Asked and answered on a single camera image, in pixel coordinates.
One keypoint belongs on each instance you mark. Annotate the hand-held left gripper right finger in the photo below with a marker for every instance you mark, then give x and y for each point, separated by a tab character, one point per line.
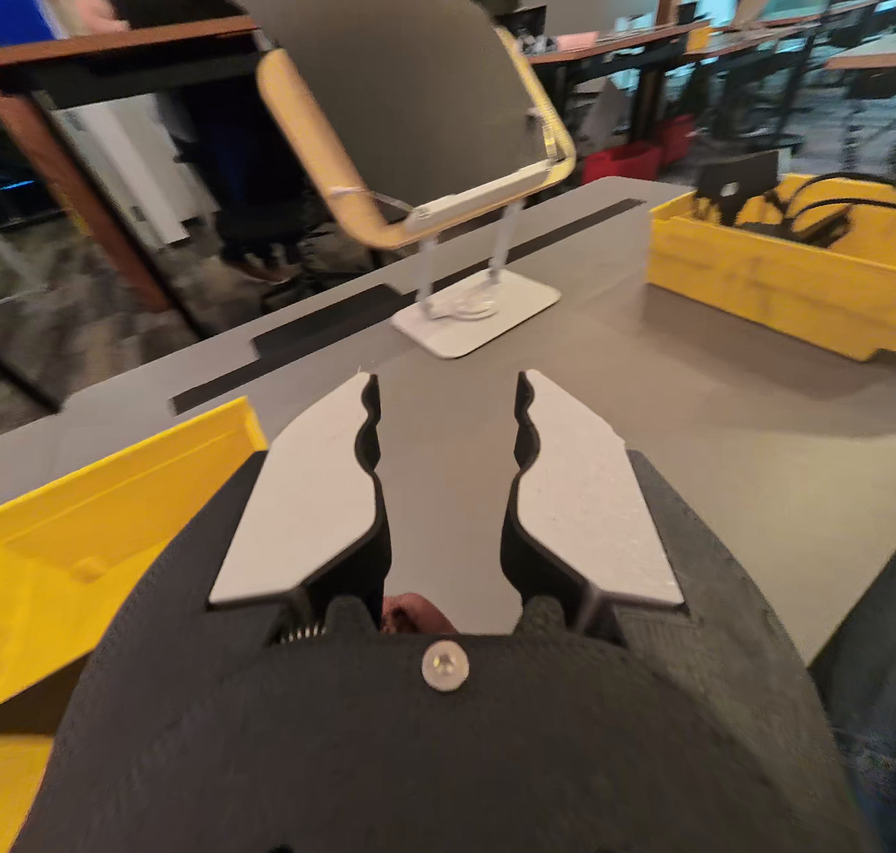
595	517

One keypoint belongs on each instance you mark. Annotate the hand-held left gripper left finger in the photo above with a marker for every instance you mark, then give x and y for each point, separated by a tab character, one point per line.
301	517

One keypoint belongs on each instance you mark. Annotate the yellow plastic bin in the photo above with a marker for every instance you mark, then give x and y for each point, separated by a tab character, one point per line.
98	545
756	286

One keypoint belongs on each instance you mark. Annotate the dark monitor with wooden back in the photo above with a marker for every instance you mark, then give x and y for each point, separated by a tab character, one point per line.
392	83

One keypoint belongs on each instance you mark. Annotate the red plastic bin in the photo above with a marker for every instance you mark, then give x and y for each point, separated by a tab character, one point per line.
678	139
623	164

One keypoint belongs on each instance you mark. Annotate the background wooden desk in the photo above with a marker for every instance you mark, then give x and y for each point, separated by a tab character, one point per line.
672	41

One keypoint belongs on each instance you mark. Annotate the brown wooden side desk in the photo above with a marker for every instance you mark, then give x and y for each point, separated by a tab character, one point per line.
84	48

